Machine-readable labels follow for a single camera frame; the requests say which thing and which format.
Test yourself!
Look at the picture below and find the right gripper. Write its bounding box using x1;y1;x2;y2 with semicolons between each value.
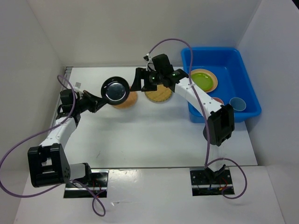
129;67;163;92

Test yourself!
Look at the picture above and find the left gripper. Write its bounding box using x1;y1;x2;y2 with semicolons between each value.
74;90;109;113

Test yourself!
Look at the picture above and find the black round plate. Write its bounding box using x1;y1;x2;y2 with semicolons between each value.
101;77;130;105

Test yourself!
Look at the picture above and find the light brown woven plate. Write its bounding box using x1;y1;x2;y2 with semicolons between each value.
113;92;138;109

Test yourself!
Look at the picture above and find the green round plate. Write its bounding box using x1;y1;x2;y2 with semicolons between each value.
191;72;214;91

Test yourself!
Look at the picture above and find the beige round plate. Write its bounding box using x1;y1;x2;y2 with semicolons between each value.
191;69;218;93

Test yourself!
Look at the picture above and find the pink plastic cup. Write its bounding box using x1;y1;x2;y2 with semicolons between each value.
213;97;224;104

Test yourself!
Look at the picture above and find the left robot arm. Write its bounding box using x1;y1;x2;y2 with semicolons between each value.
28;89;108;188

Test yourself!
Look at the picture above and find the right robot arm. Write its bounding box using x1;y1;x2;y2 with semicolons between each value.
130;54;235;147

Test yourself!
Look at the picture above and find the blue plastic bin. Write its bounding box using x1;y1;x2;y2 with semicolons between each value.
192;47;261;123

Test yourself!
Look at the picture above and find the bamboo pattern round plate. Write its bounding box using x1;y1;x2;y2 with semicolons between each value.
144;84;172;103

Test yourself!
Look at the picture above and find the blue plastic cup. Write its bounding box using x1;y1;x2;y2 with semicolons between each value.
229;97;247;112

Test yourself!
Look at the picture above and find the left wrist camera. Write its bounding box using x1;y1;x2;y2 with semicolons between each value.
74;82;81;89

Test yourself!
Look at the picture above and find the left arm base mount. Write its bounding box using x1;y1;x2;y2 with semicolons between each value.
64;169;109;198

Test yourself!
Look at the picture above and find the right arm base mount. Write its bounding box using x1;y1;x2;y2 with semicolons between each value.
190;169;235;196

